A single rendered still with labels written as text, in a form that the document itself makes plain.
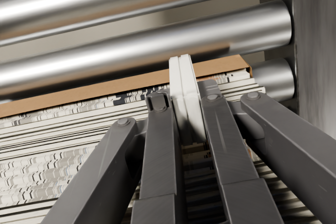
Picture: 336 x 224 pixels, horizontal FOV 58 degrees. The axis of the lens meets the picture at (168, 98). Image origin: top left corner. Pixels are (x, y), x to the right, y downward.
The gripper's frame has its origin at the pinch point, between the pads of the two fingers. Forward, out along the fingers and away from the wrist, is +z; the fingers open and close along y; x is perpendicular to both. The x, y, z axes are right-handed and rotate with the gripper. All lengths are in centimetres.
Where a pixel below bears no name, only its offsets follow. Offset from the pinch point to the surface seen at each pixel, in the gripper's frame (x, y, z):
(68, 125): -2.9, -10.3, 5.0
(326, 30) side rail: -2.0, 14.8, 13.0
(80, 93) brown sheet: -2.2, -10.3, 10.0
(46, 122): -3.0, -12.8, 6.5
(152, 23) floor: -12, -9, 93
